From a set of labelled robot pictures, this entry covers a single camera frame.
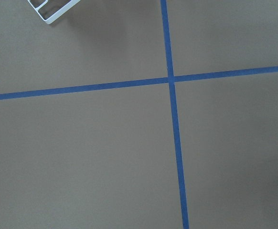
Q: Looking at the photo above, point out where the white wire cup rack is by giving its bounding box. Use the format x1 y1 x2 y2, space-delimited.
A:
28 0 80 25

